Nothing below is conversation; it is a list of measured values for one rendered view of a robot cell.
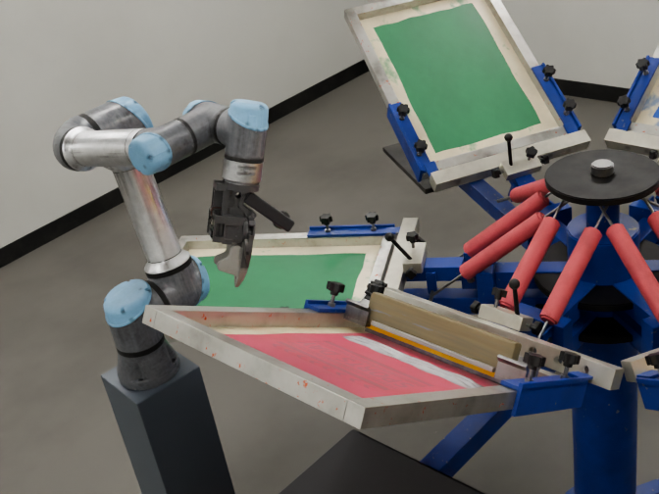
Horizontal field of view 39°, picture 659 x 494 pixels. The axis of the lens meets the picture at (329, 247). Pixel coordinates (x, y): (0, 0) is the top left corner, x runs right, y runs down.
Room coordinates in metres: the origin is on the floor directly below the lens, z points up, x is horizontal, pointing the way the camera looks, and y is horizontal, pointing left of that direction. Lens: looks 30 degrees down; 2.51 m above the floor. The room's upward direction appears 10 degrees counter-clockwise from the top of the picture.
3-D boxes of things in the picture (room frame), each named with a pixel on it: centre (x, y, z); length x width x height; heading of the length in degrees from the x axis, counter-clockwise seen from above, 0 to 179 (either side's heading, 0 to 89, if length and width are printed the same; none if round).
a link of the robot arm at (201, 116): (1.70, 0.20, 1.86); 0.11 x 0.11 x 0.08; 42
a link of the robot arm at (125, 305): (1.86, 0.48, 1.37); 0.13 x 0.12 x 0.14; 132
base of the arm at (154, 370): (1.86, 0.49, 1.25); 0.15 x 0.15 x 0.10
